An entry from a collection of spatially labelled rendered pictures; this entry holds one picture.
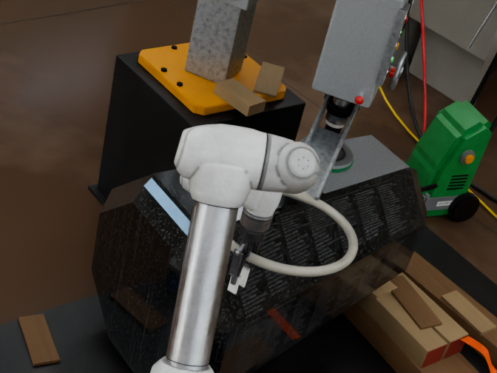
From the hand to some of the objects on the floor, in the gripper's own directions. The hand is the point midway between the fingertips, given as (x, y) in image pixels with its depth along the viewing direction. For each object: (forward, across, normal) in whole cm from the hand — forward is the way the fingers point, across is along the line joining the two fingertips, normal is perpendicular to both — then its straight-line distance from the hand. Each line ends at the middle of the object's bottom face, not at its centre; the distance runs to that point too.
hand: (238, 280), depth 281 cm
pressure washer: (+66, +225, +3) cm, 235 cm away
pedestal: (+73, +117, +88) cm, 164 cm away
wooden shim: (+80, +8, +77) cm, 111 cm away
